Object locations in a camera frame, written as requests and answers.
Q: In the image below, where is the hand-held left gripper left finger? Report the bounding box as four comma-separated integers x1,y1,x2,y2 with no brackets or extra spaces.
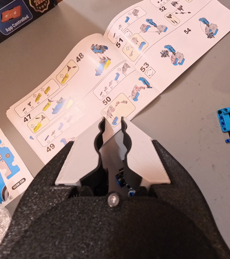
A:
55,117,105,188

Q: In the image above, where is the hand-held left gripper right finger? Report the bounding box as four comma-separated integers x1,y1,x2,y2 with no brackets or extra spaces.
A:
121,117,171,189

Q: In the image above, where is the small black blue brick assembly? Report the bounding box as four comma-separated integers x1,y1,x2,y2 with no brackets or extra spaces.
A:
115,160,136,197

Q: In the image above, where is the blue and grey sticker sheet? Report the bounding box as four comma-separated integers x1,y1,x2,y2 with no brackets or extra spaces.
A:
0,107,34,207

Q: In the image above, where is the open white instruction booklet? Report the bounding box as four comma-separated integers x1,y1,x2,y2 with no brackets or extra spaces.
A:
6,0,230,165

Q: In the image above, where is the dark printed cardboard box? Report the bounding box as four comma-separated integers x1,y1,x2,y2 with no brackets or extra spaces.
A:
0,0,57,51

